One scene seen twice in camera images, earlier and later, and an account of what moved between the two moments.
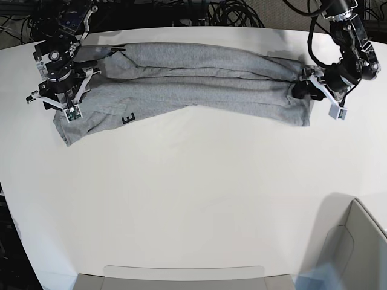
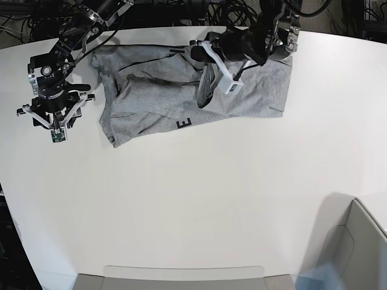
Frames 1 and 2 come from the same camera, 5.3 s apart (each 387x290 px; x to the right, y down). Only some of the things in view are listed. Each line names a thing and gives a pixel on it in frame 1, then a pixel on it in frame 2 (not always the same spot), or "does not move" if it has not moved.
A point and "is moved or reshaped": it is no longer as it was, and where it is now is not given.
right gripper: [337, 77] -> [233, 45]
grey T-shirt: [136, 80] is moved or reshaped
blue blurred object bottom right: [325, 277] does not move
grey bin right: [354, 244] does not move
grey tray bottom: [185, 277] does not move
